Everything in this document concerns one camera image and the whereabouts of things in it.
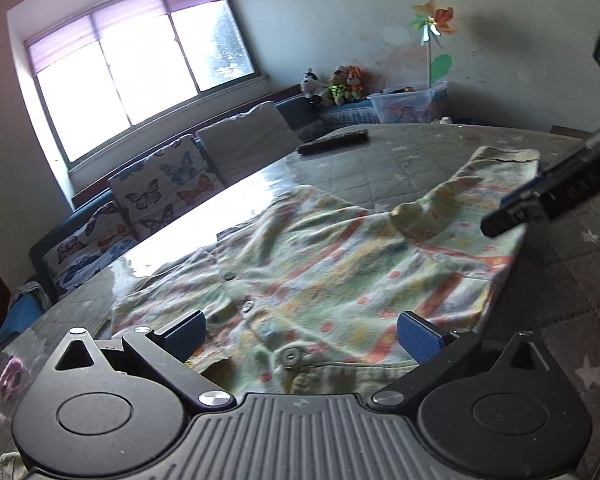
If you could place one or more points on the colourful patterned children's garment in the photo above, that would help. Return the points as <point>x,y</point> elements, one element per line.
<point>304,298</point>

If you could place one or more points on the dark blue sofa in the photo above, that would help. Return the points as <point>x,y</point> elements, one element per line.
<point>307,122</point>

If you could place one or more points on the small pink object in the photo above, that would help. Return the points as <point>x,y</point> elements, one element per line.
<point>13,378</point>

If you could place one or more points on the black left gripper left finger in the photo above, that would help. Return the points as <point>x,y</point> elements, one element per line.
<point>160,355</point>

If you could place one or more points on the black and white plush toy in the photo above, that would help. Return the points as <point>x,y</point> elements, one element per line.
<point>311,88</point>

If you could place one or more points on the clear plastic storage box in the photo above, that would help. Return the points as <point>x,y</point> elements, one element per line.
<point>418,104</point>

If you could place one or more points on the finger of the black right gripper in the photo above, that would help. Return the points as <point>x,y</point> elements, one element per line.
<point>559,188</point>

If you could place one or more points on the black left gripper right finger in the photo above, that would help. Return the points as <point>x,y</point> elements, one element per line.
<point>440,356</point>

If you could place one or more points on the colourful paper pinwheel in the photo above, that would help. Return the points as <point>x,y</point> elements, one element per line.
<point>432,21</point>

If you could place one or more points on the butterfly print cushion upright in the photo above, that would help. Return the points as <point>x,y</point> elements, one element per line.
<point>164,185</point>

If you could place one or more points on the white plain cushion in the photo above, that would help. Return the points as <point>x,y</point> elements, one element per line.
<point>247,142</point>

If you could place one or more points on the green yellow plush toy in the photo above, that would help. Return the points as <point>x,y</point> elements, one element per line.
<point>337,90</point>

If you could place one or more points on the orange plush toy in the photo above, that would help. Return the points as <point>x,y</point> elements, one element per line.
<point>355,84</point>

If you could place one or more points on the window with frame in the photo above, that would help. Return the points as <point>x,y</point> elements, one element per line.
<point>111,69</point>

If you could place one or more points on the blue cloth on sofa arm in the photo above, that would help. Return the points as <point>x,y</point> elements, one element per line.
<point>28,303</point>

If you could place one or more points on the pile of clothes on sofa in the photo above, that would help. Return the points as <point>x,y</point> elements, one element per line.
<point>446,121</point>

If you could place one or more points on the grey quilted star tablecloth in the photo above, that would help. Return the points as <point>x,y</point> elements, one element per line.
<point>553,285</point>

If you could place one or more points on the black remote control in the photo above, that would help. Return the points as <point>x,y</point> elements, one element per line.
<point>335,142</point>

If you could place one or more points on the butterfly print cushion low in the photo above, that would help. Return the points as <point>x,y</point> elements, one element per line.
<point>77,257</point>

